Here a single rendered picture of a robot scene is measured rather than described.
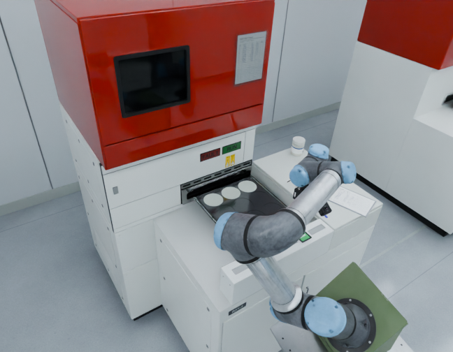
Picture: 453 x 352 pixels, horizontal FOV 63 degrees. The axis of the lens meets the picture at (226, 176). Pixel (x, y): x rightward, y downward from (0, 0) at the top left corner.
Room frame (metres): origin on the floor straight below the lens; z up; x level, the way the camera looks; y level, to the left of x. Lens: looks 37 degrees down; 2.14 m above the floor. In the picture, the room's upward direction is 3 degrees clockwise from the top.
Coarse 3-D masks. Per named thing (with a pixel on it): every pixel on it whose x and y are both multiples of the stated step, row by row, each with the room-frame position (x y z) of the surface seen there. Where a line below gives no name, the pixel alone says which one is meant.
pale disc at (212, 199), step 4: (208, 196) 1.46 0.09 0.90; (212, 196) 1.46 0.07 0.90; (216, 196) 1.46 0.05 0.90; (220, 196) 1.46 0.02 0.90; (204, 200) 1.42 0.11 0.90; (208, 200) 1.43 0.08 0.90; (212, 200) 1.43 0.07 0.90; (216, 200) 1.43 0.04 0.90; (220, 200) 1.43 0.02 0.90; (208, 204) 1.40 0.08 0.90; (212, 204) 1.40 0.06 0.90; (216, 204) 1.40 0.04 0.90
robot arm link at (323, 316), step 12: (312, 300) 0.73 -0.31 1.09; (324, 300) 0.72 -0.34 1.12; (312, 312) 0.70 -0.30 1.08; (324, 312) 0.69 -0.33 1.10; (336, 312) 0.68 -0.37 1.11; (348, 312) 0.71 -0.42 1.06; (312, 324) 0.67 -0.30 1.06; (324, 324) 0.66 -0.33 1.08; (336, 324) 0.65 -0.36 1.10; (348, 324) 0.68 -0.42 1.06; (324, 336) 0.64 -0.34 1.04; (336, 336) 0.65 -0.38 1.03; (348, 336) 0.67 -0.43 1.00
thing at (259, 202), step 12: (240, 180) 1.61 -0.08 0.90; (252, 180) 1.61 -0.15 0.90; (216, 192) 1.49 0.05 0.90; (240, 192) 1.51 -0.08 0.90; (252, 192) 1.51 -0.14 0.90; (264, 192) 1.52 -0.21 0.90; (204, 204) 1.40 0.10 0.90; (228, 204) 1.41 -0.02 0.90; (240, 204) 1.41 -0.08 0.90; (252, 204) 1.42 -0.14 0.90; (264, 204) 1.42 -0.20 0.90; (276, 204) 1.43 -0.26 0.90; (216, 216) 1.31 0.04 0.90
